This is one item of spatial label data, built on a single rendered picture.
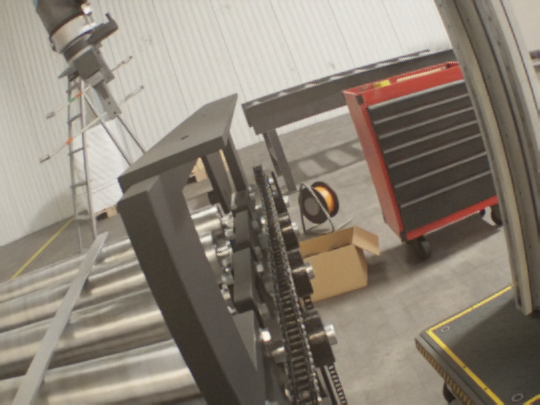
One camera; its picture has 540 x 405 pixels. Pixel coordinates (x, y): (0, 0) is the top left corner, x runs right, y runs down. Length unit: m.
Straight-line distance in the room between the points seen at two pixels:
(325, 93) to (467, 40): 4.61
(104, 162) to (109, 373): 8.40
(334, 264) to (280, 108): 3.00
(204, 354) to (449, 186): 2.88
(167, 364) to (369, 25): 10.69
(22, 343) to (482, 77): 1.30
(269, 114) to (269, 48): 5.09
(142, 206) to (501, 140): 1.32
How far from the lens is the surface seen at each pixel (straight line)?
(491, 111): 1.63
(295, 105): 6.10
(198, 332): 0.45
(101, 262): 1.72
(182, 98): 11.14
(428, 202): 3.27
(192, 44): 11.13
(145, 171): 0.49
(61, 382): 0.90
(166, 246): 0.43
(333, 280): 3.33
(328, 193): 4.48
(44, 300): 1.50
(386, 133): 3.16
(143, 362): 0.84
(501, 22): 1.37
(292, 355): 0.64
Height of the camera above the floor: 1.21
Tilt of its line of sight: 12 degrees down
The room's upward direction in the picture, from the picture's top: 20 degrees counter-clockwise
